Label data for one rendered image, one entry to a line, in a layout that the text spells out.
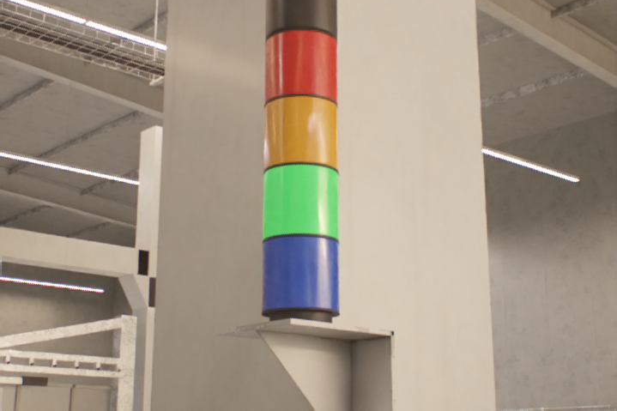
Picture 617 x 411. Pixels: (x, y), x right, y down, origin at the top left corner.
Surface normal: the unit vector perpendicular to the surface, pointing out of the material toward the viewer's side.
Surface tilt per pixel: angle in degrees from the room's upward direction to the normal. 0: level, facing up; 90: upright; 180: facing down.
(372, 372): 90
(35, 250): 90
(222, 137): 90
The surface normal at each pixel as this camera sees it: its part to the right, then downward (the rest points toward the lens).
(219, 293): -0.74, -0.18
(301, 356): 0.67, -0.20
